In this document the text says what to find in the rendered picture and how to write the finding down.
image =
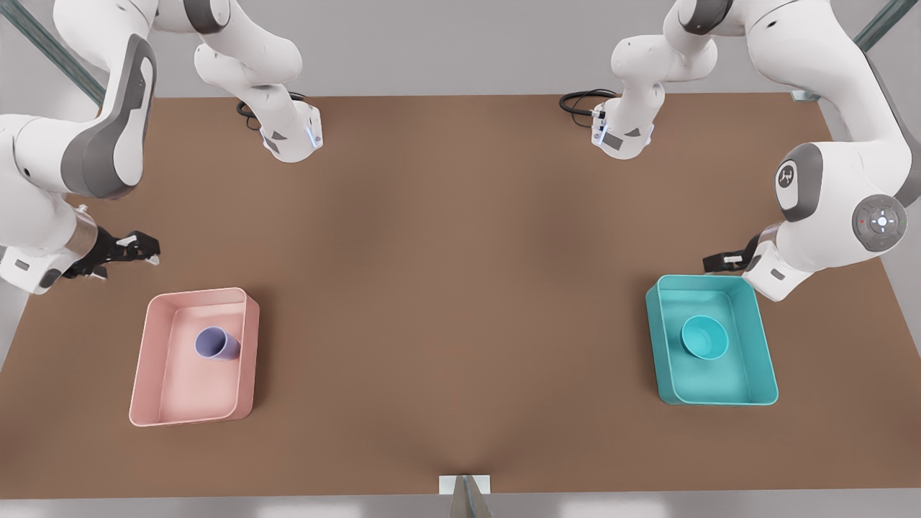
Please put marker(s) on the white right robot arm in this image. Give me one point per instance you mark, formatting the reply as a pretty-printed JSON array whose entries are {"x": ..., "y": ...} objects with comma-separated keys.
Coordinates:
[{"x": 108, "y": 137}]

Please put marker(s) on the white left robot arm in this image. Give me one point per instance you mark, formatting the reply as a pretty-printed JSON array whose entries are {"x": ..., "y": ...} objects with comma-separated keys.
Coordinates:
[{"x": 827, "y": 173}]

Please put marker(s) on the teal bowl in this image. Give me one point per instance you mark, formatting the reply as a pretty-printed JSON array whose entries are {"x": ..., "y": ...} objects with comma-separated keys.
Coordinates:
[{"x": 705, "y": 337}]

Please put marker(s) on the teal rectangular box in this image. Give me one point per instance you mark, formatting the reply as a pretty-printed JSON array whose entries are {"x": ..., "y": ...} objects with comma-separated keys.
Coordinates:
[{"x": 712, "y": 342}]

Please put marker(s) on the purple cup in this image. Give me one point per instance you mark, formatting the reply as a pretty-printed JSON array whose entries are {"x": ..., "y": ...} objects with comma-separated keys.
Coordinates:
[{"x": 216, "y": 344}]

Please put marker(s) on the pink rectangular box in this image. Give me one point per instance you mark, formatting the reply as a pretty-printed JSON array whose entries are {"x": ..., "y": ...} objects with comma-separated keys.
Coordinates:
[{"x": 194, "y": 360}]

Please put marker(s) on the silver frame post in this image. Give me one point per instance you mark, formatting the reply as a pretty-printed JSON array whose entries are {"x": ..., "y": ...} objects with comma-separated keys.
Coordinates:
[
  {"x": 466, "y": 496},
  {"x": 881, "y": 21},
  {"x": 54, "y": 50}
]

